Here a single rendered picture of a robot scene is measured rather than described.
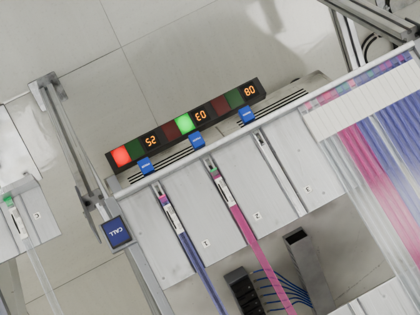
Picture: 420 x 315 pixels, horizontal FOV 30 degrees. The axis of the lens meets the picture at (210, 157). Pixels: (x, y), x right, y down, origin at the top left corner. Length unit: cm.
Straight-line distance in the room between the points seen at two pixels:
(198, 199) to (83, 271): 100
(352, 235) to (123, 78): 77
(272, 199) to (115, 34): 83
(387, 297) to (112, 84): 104
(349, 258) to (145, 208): 62
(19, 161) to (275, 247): 79
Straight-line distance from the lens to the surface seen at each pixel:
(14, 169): 223
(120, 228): 145
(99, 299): 251
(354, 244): 191
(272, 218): 149
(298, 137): 153
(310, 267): 182
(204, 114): 155
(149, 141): 154
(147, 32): 217
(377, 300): 149
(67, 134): 186
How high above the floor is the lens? 201
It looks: 58 degrees down
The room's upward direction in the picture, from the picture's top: 142 degrees clockwise
